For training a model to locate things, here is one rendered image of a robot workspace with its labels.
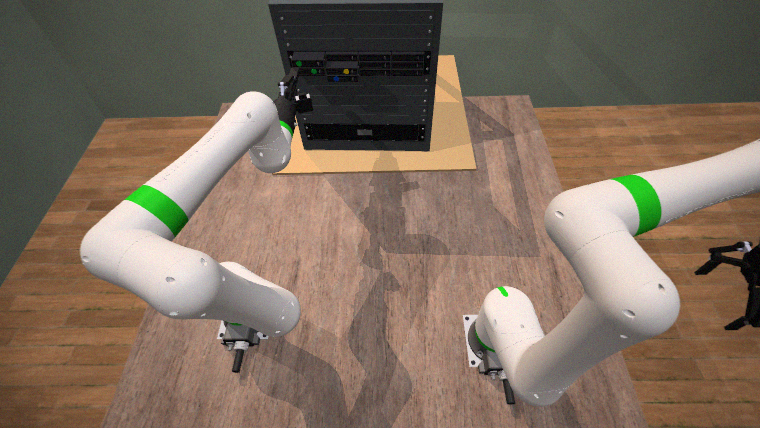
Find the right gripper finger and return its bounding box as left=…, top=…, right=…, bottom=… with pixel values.
left=724, top=273, right=760, bottom=330
left=695, top=242, right=753, bottom=275

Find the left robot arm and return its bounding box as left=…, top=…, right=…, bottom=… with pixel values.
left=80, top=92, right=301, bottom=373

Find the dark grey rack frame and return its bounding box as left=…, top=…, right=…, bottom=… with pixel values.
left=268, top=0, right=443, bottom=152

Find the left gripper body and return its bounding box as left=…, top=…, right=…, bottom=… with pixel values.
left=273, top=91, right=296, bottom=117

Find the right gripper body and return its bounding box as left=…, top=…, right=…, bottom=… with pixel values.
left=740, top=244, right=760, bottom=286

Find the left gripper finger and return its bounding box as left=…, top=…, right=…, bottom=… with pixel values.
left=292, top=70, right=300, bottom=102
left=278, top=68, right=300, bottom=101

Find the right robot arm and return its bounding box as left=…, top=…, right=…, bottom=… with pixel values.
left=468, top=139, right=760, bottom=407

